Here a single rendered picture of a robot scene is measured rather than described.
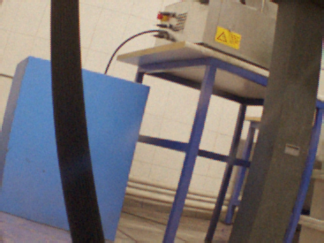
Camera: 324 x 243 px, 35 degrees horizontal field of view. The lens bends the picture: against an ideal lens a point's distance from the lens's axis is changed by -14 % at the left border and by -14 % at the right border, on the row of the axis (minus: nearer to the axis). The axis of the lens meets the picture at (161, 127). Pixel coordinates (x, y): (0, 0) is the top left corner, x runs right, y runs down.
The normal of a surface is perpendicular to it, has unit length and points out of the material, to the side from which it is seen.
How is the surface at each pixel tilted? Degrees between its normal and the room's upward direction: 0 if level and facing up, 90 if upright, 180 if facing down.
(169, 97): 90
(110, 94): 90
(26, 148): 90
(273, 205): 90
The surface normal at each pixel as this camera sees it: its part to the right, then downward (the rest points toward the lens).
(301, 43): 0.32, 0.04
